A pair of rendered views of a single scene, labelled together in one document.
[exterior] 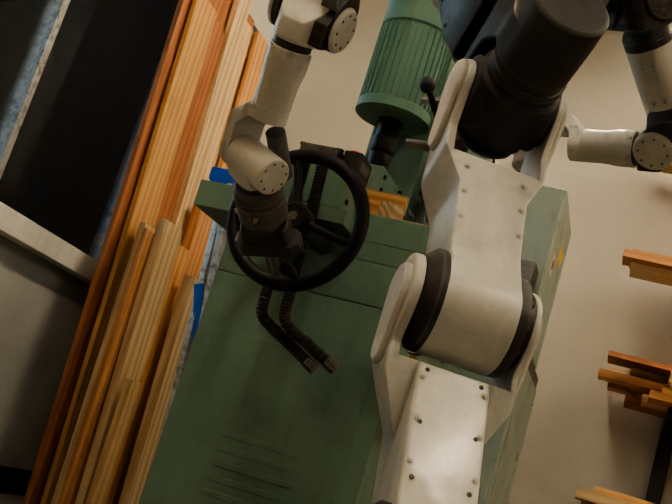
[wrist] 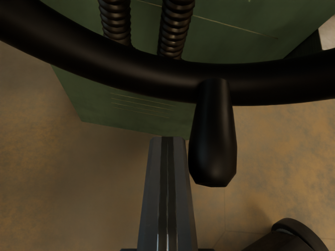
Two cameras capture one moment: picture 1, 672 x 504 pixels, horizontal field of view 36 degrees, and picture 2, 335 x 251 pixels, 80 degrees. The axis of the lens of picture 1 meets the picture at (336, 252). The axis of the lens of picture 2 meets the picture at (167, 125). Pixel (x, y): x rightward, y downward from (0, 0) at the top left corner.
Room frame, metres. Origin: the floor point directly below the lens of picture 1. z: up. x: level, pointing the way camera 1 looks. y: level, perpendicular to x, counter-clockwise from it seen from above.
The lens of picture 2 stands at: (1.87, 0.13, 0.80)
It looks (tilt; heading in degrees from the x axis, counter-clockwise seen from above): 67 degrees down; 316
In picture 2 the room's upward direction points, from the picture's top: 32 degrees clockwise
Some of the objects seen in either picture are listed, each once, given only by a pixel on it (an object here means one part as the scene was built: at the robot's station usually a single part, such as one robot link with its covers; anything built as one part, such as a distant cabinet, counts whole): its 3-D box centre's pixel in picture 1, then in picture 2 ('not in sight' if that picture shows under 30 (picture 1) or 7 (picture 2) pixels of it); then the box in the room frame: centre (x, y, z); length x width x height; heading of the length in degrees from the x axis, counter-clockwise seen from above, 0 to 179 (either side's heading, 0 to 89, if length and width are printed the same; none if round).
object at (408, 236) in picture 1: (328, 226); not in sight; (2.16, 0.03, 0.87); 0.61 x 0.30 x 0.06; 69
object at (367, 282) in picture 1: (353, 305); not in sight; (2.37, -0.08, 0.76); 0.57 x 0.45 x 0.09; 159
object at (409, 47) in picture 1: (409, 61); not in sight; (2.25, -0.03, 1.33); 0.18 x 0.18 x 0.31
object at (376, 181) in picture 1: (373, 191); not in sight; (2.27, -0.04, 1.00); 0.14 x 0.07 x 0.09; 159
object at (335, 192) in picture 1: (322, 193); not in sight; (2.08, 0.06, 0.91); 0.15 x 0.14 x 0.09; 69
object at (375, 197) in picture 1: (357, 205); not in sight; (2.18, -0.02, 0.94); 0.21 x 0.01 x 0.08; 69
